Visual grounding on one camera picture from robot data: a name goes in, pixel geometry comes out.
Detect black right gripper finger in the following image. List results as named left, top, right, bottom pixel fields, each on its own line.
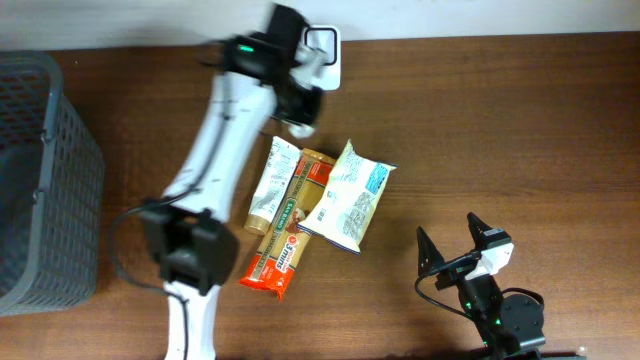
left=467, top=212, right=492, bottom=250
left=416, top=226, right=445, bottom=277

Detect white tube with gold cap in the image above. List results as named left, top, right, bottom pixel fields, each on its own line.
left=244, top=136, right=301, bottom=235

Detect orange spaghetti packet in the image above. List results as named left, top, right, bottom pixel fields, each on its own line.
left=239, top=149, right=336, bottom=300

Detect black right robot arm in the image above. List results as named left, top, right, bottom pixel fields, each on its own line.
left=414, top=212, right=546, bottom=359

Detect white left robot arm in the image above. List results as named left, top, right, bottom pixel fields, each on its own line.
left=138, top=4, right=341, bottom=359

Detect white barcode scanner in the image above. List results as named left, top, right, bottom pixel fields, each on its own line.
left=302, top=25, right=342, bottom=91

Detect yellow white snack bag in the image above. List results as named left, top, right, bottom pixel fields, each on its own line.
left=298, top=140, right=397, bottom=254

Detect grey plastic basket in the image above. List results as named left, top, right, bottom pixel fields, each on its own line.
left=1, top=51, right=105, bottom=317

